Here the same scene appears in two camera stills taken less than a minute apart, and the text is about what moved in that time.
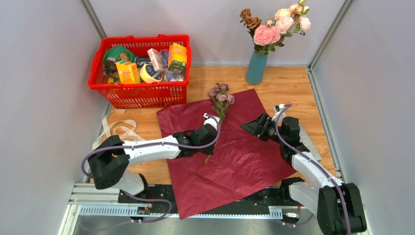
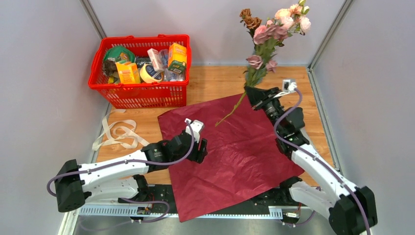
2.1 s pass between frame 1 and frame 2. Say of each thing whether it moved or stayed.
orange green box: stayed
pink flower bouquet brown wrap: stayed
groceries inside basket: stayed
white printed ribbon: stayed
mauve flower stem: moved
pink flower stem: stayed
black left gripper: moved
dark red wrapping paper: stayed
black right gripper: moved
